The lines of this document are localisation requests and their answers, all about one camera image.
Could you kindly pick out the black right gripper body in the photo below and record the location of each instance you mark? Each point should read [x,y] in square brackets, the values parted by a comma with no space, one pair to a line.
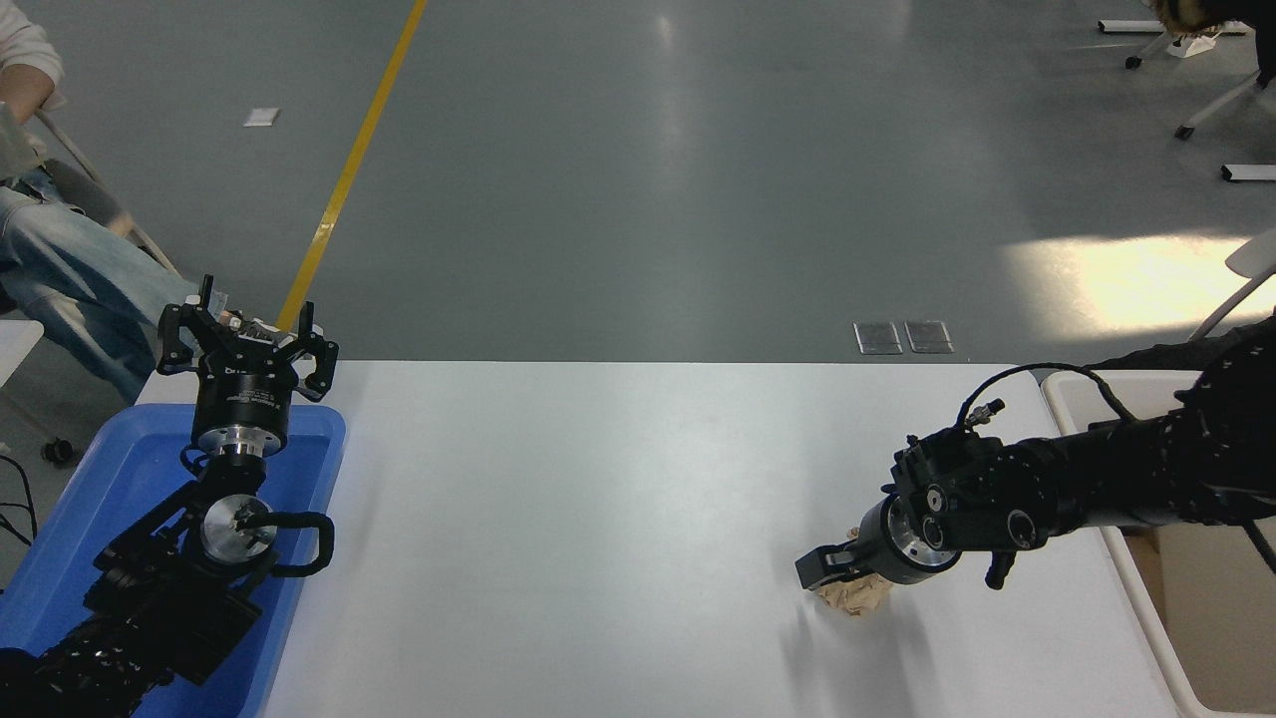
[875,543]

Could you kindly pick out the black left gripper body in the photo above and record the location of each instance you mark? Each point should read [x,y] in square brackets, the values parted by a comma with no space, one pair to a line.
[244,394]

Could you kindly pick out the tan paper ball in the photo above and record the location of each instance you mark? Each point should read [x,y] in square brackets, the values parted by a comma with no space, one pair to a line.
[857,598]

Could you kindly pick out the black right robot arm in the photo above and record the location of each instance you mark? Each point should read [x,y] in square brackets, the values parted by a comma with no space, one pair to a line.
[1097,479]

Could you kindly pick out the person's forearm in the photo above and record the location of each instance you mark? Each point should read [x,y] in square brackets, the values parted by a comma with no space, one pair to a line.
[20,95]

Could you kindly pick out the seated person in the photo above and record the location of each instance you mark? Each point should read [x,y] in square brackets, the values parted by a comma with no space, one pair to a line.
[70,269]

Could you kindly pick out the blue plastic tray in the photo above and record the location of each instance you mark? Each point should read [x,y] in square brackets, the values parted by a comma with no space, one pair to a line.
[120,469]

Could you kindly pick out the yellow floor tape line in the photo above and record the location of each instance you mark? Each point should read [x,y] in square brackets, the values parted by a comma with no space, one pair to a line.
[349,170]

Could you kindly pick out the black caster wheel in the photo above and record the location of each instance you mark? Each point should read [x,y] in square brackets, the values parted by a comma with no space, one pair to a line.
[58,451]

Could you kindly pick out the white side table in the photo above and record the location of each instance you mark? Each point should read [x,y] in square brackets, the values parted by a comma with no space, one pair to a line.
[15,344]

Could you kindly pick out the small white floor tag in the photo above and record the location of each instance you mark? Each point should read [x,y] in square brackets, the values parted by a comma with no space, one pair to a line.
[261,117]

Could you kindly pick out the silver floor plate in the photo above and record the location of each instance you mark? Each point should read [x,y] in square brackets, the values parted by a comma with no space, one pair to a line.
[929,337]
[878,338]

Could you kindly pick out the large pale bin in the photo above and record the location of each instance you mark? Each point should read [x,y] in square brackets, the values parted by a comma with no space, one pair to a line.
[1067,394]

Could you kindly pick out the white chair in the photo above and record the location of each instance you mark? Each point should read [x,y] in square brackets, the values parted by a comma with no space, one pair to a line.
[1258,254]

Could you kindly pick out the white flat bar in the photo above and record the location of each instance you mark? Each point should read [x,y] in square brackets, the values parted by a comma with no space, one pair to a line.
[1248,173]

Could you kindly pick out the grey office chair base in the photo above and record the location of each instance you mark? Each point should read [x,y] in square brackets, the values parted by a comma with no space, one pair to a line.
[1221,102]

